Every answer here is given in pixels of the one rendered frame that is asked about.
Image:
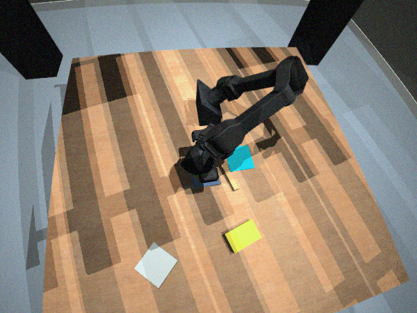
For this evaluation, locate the yellow rectangular block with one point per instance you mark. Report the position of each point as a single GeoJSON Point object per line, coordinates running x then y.
{"type": "Point", "coordinates": [242, 235]}

